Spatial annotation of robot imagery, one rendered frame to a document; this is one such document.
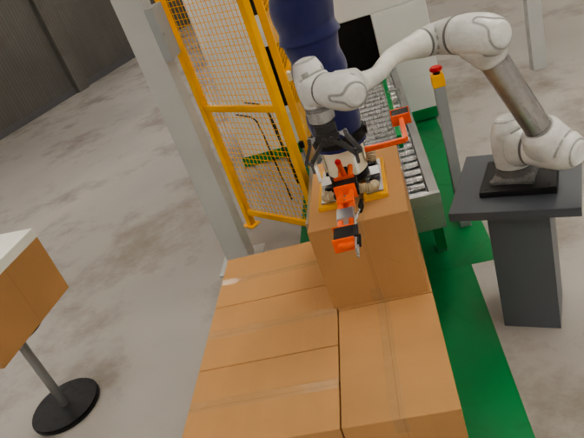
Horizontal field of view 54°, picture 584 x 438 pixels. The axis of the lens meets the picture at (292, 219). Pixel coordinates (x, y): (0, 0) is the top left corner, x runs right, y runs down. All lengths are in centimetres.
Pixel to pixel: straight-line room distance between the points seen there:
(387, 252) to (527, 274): 76
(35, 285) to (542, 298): 249
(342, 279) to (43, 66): 1018
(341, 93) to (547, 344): 171
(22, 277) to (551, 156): 249
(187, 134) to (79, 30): 940
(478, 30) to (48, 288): 244
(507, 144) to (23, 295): 238
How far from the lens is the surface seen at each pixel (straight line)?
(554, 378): 278
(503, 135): 248
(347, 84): 166
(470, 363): 286
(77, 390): 370
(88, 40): 1295
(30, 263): 324
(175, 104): 353
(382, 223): 222
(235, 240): 389
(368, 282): 237
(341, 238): 185
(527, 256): 272
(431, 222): 301
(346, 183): 218
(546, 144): 233
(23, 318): 317
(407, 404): 203
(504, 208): 246
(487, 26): 199
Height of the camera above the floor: 208
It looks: 29 degrees down
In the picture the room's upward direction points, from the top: 20 degrees counter-clockwise
